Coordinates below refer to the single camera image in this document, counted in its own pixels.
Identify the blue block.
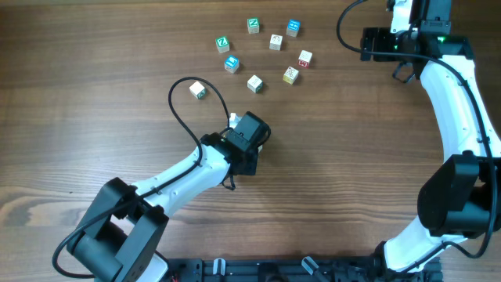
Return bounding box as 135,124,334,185
286,19,301,38
224,55,240,74

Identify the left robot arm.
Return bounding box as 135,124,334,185
57,128,269,281

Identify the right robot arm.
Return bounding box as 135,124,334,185
361,27,500,277

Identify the red M block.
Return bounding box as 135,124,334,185
298,50,312,68

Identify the white teal block centre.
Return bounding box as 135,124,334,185
247,75,263,93

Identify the white green block far left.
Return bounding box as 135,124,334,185
189,81,207,99

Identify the yellow sided picture block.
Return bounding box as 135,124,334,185
283,67,299,85

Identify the white block upper middle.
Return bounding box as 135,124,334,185
269,34,283,51

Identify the green Z block left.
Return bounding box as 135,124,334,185
215,36,230,53

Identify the green z block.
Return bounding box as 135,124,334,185
247,17,260,34
215,36,230,53

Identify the green Z block top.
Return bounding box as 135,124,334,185
247,17,260,34

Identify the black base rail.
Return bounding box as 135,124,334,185
161,256,444,282

